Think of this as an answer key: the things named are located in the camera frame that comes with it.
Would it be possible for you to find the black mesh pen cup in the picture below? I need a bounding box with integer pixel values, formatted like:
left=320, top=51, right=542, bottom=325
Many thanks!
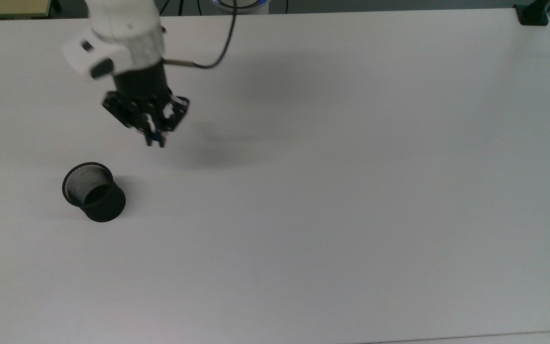
left=62, top=162, right=127, bottom=223

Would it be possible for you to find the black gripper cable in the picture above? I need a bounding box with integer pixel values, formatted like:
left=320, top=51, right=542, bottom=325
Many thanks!
left=162, top=0, right=238, bottom=70

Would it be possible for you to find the yellow wooden table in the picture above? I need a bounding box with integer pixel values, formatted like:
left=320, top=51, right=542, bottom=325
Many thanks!
left=0, top=0, right=52, bottom=20

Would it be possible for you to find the white robot base blue ring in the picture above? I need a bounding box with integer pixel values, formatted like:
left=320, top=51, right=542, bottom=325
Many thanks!
left=212, top=0, right=270, bottom=14

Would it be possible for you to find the black table clamp mount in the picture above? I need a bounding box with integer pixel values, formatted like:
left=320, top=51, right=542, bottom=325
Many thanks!
left=514, top=0, right=550, bottom=26

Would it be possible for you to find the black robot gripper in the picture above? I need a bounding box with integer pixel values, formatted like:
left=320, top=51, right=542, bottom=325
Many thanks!
left=102, top=61, right=191, bottom=148

